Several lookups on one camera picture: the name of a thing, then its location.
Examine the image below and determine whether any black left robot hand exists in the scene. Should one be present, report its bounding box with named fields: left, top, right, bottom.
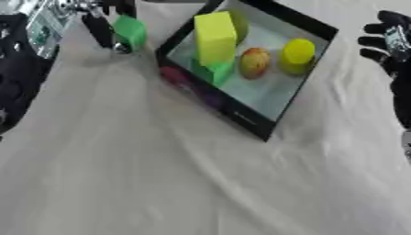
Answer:
left=78, top=0, right=139, bottom=55

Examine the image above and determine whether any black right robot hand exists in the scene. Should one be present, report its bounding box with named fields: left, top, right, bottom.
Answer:
left=356, top=10, right=411, bottom=130

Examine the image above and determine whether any black box with white inside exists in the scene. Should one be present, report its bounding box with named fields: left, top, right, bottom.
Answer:
left=154, top=0, right=340, bottom=142

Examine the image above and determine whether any yellow rectangular block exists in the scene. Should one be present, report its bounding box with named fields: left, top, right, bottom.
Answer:
left=193, top=10, right=239, bottom=67

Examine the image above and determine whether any green cube block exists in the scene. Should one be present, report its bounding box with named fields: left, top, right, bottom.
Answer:
left=189, top=57, right=237, bottom=88

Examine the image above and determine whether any red and yellow toy apple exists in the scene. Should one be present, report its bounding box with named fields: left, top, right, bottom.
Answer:
left=236, top=47, right=273, bottom=81

